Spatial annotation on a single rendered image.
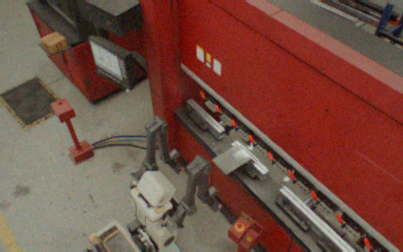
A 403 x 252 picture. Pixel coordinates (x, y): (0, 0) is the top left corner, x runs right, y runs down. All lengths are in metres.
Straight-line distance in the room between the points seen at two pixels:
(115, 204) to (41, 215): 0.74
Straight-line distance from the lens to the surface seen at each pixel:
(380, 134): 1.93
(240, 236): 2.85
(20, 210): 4.27
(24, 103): 5.35
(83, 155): 4.34
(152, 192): 2.36
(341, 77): 1.88
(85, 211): 4.01
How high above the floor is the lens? 3.33
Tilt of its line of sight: 47 degrees down
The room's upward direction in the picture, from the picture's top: 1 degrees counter-clockwise
